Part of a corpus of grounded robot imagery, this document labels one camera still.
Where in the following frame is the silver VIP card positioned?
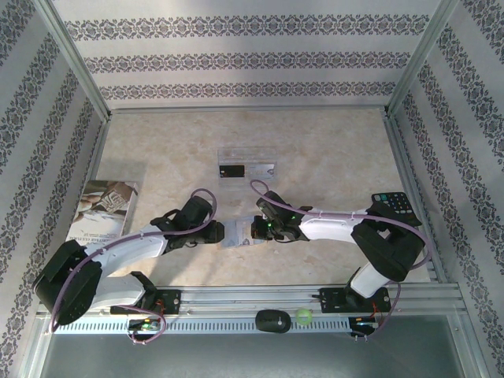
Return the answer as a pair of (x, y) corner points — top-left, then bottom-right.
(246, 164), (276, 179)
(224, 220), (253, 248)

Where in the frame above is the aluminium frame back bar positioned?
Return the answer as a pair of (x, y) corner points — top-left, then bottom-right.
(106, 105), (391, 116)

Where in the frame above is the black computer mouse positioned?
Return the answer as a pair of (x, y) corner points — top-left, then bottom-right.
(254, 309), (292, 335)

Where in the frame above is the black remote control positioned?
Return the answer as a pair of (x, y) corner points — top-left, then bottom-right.
(372, 191), (422, 228)

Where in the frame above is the clear acrylic card stand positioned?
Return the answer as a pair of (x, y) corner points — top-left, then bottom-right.
(217, 146), (280, 191)

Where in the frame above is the aluminium mounting rail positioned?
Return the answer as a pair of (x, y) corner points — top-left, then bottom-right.
(37, 285), (461, 316)

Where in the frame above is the illustrated paperback book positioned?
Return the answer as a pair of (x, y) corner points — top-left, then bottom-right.
(65, 180), (141, 253)

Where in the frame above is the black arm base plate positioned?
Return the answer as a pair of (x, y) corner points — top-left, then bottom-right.
(319, 287), (391, 314)
(109, 289), (183, 316)

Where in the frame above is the short purple cable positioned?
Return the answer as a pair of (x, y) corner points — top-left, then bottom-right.
(113, 297), (167, 347)
(364, 283), (403, 342)

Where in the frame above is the small circuit board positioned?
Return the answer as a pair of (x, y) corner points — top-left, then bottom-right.
(351, 317), (381, 330)
(128, 317), (165, 334)

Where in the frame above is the grey metal front panel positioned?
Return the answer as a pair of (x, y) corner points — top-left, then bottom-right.
(39, 334), (464, 378)

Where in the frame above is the perforated metal cable tray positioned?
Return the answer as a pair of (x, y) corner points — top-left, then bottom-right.
(53, 317), (351, 335)

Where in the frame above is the aluminium frame post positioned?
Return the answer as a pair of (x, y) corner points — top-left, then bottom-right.
(385, 0), (464, 119)
(37, 0), (113, 121)

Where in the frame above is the aluminium frame side rail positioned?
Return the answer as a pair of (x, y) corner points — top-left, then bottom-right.
(381, 112), (450, 284)
(53, 113), (113, 291)

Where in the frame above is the beige card holder wallet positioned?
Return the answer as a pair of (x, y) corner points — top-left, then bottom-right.
(221, 217), (264, 250)

